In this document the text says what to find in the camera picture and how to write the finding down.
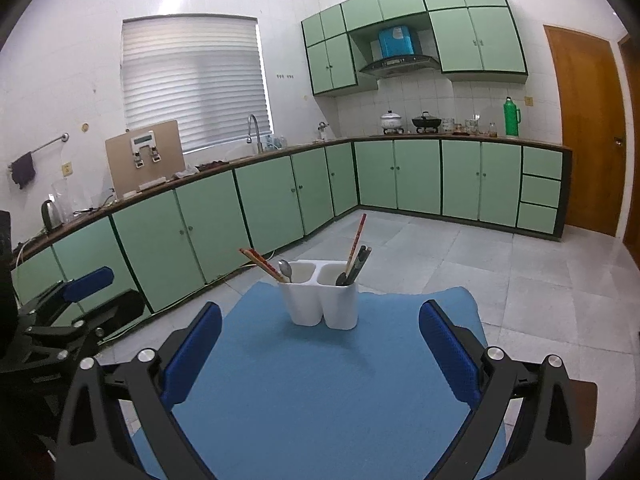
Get green base cabinets under window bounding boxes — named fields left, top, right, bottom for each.
left=10, top=141, right=358, bottom=313

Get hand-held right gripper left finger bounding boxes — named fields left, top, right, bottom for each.
left=55, top=301, right=223, bottom=480

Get brown wooden chair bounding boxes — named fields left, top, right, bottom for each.
left=562, top=377, right=599, bottom=451

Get black range hood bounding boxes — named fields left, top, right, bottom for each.
left=359, top=55, right=442, bottom=79

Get green wall cabinets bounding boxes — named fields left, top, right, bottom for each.
left=301, top=0, right=530, bottom=97

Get black wok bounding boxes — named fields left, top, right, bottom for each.
left=411, top=111, right=443, bottom=133

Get chrome kitchen faucet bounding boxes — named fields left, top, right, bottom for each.
left=246, top=114, right=263, bottom=155

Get red-tipped wooden chopstick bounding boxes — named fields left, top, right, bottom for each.
left=345, top=213, right=367, bottom=275

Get black chopstick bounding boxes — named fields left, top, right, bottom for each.
left=354, top=247, right=374, bottom=283
left=350, top=246, right=367, bottom=283

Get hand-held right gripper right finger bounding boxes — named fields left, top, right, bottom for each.
left=418, top=299, right=587, bottom=480

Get blue hood chimney cover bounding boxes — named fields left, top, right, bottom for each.
left=377, top=25, right=420, bottom=58

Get blue mat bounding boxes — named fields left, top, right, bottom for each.
left=131, top=280, right=507, bottom=480

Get white window blind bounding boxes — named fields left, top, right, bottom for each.
left=121, top=15, right=275, bottom=153

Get green base cabinets under stove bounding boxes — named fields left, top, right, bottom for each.
left=352, top=137, right=572, bottom=242

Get green thermos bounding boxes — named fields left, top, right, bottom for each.
left=502, top=96, right=522, bottom=137

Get metal towel bar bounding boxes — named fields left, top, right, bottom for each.
left=7, top=132, right=70, bottom=168

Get steel electric kettle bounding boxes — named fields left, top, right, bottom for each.
left=41, top=199, right=62, bottom=231

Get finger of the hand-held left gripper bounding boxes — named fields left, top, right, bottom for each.
left=75, top=289, right=147, bottom=346
left=17, top=266, right=114, bottom=328

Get dark hanging towel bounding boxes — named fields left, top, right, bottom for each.
left=9, top=152, right=37, bottom=190

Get wooden door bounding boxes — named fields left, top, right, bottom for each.
left=543, top=24, right=628, bottom=238

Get clear plastic pitcher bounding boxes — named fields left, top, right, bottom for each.
left=51, top=177, right=76, bottom=223

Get white electronic device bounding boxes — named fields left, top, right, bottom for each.
left=129, top=131, right=163, bottom=167

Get white utensil holder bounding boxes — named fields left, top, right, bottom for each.
left=276, top=259, right=359, bottom=331

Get brown cardboard board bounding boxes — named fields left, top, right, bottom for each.
left=105, top=120, right=186, bottom=196

